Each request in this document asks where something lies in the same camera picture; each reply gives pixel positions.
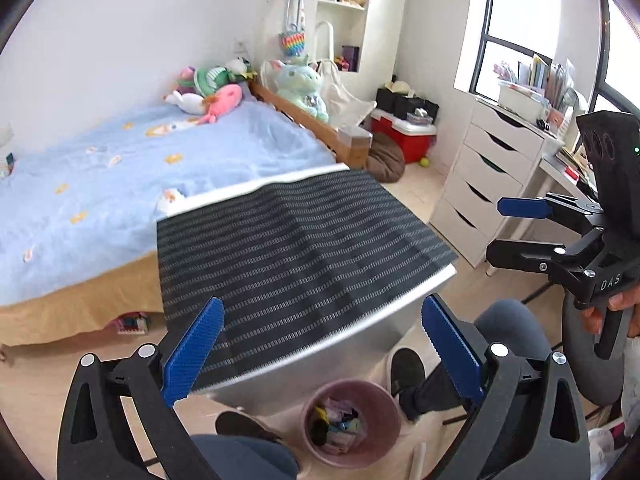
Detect pink trash bin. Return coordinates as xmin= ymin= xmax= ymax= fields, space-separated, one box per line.
xmin=300 ymin=379 xmax=401 ymax=469

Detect person's right hand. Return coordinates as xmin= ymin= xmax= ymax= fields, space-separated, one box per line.
xmin=582 ymin=286 xmax=640 ymax=339

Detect black shoe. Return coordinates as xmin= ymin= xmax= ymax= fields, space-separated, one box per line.
xmin=387 ymin=347 xmax=426 ymax=399

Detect white drawer cabinet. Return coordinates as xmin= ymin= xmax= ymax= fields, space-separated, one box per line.
xmin=430 ymin=99 xmax=556 ymax=266

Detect person's legs dark trousers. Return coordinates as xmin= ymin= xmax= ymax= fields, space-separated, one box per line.
xmin=192 ymin=295 xmax=551 ymax=479

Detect white table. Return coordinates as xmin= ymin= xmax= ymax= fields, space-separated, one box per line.
xmin=156 ymin=161 xmax=459 ymax=417

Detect red cooler box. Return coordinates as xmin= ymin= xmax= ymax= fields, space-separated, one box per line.
xmin=370 ymin=108 xmax=437 ymax=164

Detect black striped table mat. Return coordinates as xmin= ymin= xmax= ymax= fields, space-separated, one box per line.
xmin=156 ymin=170 xmax=456 ymax=391

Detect brown bean bag cushion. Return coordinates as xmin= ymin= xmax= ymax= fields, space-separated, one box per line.
xmin=364 ymin=133 xmax=406 ymax=183

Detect black storage box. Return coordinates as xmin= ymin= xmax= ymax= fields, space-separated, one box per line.
xmin=375 ymin=88 xmax=439 ymax=120

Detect bed with blue blanket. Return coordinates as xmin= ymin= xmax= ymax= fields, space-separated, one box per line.
xmin=1 ymin=84 xmax=369 ymax=347

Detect white plush toy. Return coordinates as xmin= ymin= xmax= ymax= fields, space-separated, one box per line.
xmin=164 ymin=90 xmax=206 ymax=116

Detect light green plush unicorn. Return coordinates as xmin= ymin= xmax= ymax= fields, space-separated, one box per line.
xmin=270 ymin=60 xmax=329 ymax=124

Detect pink plush toy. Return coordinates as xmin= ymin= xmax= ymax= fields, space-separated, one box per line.
xmin=198 ymin=84 xmax=243 ymax=125

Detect rainbow knitted bag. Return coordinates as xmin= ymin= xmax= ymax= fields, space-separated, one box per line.
xmin=279 ymin=30 xmax=306 ymax=58

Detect green plush toy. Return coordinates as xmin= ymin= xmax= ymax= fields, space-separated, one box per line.
xmin=193 ymin=65 xmax=247 ymax=98

